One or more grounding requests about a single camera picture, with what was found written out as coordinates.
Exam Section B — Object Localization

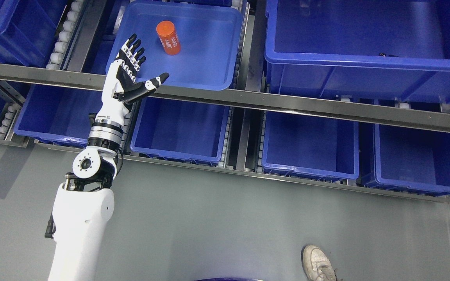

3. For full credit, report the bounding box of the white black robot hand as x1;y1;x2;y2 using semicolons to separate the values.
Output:
93;34;170;126

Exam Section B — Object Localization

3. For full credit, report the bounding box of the orange cylindrical capacitor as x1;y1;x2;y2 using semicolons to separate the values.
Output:
156;21;182;55

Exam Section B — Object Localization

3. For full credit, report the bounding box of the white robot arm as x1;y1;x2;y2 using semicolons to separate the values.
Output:
48;117;123;281

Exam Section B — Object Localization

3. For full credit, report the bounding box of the blue bin lower left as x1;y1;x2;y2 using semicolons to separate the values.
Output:
14;85;102;148

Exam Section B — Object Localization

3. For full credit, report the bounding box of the blue bin lower middle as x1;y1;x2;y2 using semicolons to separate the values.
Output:
130;97;230;166

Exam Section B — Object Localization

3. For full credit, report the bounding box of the shallow blue tray bin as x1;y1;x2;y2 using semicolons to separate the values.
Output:
107;0;243;91

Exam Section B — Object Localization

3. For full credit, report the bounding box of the blue bin upper left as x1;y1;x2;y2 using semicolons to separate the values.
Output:
0;0;68;67

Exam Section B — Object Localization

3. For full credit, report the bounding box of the blue bin lower centre right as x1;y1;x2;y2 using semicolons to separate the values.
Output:
261;112;359;182

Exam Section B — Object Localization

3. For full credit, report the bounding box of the white sneaker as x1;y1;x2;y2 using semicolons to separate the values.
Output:
302;244;337;281

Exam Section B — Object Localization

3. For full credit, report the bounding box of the large blue bin upper right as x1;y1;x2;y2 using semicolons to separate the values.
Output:
265;0;450;104

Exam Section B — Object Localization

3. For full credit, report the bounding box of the steel shelf rack frame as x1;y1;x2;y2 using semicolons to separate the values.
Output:
0;0;450;204

